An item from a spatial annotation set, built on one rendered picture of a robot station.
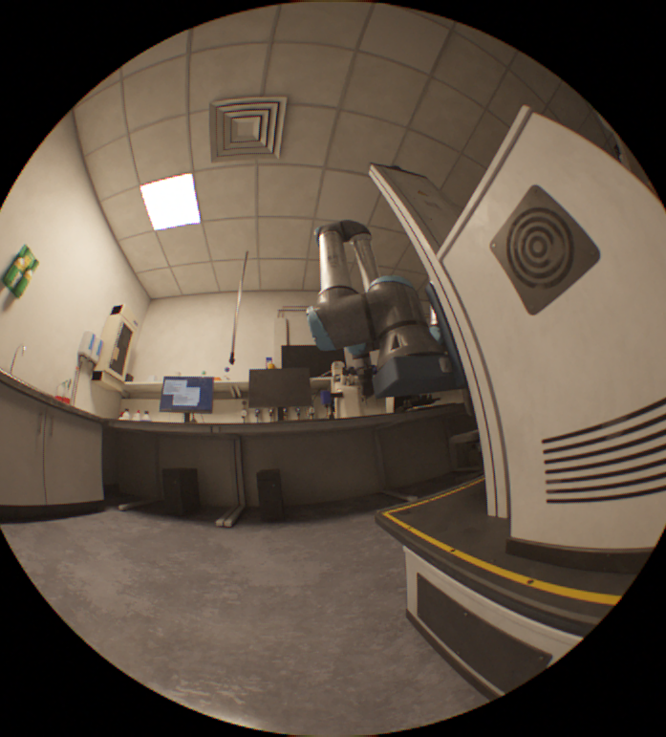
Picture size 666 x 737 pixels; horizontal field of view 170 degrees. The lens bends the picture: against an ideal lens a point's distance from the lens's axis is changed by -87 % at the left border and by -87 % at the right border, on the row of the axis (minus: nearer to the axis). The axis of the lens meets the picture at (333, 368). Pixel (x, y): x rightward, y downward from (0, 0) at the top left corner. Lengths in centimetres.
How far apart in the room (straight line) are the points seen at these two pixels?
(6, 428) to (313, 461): 251
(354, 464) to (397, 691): 219
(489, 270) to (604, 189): 21
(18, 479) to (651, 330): 192
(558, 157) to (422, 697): 81
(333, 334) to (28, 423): 169
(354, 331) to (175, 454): 233
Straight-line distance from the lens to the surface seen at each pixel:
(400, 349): 53
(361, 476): 247
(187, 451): 256
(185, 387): 220
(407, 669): 63
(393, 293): 63
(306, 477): 235
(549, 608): 30
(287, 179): 232
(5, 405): 160
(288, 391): 190
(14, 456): 164
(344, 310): 62
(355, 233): 110
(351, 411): 164
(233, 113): 220
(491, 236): 37
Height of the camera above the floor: 53
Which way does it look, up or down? 21 degrees up
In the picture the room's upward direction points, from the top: 7 degrees counter-clockwise
